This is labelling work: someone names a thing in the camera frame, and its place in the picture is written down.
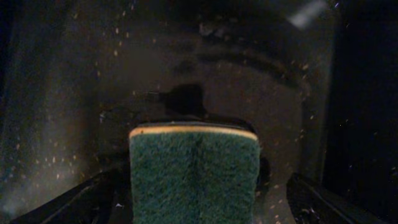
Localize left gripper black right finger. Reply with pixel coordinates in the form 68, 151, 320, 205
287, 173, 383, 224

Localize rectangular black tray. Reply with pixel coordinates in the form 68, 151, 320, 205
1, 1, 397, 223

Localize green yellow sponge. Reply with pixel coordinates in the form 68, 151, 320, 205
129, 124, 261, 224

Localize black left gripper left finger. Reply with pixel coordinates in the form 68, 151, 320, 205
11, 169, 131, 224

